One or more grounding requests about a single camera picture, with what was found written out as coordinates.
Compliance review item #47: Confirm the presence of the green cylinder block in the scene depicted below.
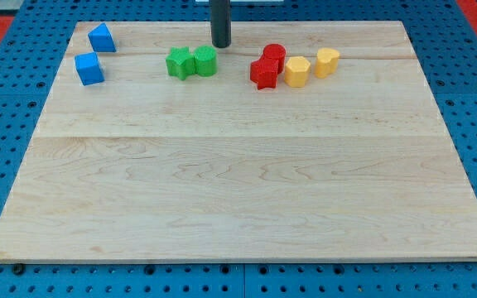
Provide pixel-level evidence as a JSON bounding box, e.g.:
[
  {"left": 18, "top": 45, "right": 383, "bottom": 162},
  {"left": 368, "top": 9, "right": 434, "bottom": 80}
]
[{"left": 193, "top": 46, "right": 218, "bottom": 77}]

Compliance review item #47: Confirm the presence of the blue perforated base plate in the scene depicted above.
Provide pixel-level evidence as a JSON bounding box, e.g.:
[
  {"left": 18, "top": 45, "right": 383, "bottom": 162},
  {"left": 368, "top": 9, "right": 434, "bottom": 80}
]
[{"left": 0, "top": 0, "right": 477, "bottom": 297}]

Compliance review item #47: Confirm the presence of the light wooden board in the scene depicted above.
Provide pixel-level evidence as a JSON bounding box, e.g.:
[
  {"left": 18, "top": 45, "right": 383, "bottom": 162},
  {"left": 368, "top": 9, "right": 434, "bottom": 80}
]
[{"left": 0, "top": 21, "right": 477, "bottom": 264}]

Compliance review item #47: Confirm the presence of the red star block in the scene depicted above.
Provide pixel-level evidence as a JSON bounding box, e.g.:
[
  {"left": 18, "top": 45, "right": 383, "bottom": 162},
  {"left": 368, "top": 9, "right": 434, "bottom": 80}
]
[{"left": 250, "top": 57, "right": 278, "bottom": 89}]

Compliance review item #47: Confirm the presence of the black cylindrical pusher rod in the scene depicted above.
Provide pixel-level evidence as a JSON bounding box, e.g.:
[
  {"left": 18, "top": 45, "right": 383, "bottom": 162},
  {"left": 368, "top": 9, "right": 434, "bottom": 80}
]
[{"left": 209, "top": 0, "right": 231, "bottom": 48}]

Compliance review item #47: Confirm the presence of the blue triangular block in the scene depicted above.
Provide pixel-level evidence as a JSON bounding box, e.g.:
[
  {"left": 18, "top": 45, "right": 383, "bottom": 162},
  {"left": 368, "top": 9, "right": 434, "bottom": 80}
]
[{"left": 88, "top": 23, "right": 117, "bottom": 52}]

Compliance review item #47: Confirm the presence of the green star block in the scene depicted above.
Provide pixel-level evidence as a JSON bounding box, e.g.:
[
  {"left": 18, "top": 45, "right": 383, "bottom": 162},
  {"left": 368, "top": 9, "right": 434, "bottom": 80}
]
[{"left": 166, "top": 46, "right": 196, "bottom": 80}]

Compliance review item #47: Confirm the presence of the red cylinder block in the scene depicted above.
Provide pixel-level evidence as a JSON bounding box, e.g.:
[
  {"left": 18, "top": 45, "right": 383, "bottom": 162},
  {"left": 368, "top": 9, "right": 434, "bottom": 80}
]
[{"left": 262, "top": 43, "right": 287, "bottom": 74}]

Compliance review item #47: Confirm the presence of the blue cube block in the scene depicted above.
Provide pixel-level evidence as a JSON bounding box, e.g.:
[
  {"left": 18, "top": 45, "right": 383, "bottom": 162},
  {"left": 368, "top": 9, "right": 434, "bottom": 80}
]
[{"left": 75, "top": 52, "right": 104, "bottom": 86}]

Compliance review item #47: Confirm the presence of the yellow hexagon block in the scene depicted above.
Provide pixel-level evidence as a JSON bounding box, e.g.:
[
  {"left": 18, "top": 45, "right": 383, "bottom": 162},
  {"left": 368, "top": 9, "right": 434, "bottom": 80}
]
[{"left": 284, "top": 56, "right": 311, "bottom": 88}]

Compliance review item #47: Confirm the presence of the yellow heart block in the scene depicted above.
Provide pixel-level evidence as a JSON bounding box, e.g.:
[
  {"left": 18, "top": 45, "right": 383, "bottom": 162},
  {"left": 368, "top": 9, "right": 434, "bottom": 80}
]
[{"left": 314, "top": 48, "right": 340, "bottom": 79}]

